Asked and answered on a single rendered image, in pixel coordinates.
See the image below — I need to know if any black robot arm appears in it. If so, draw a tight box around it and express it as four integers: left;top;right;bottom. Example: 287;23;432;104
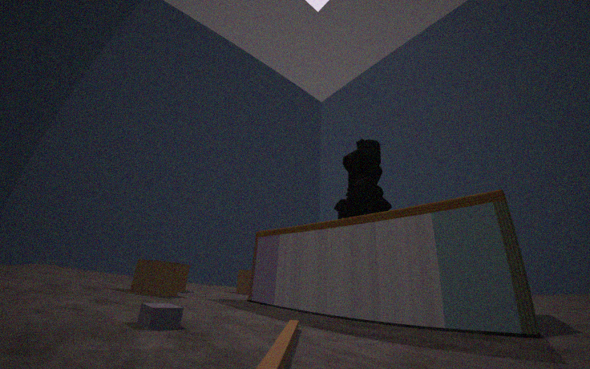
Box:
342;139;392;216

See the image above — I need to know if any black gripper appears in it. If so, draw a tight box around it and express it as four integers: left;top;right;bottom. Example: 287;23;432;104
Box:
334;173;384;220

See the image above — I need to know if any orange-brown long bar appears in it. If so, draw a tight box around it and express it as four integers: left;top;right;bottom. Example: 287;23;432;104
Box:
256;320;299;369

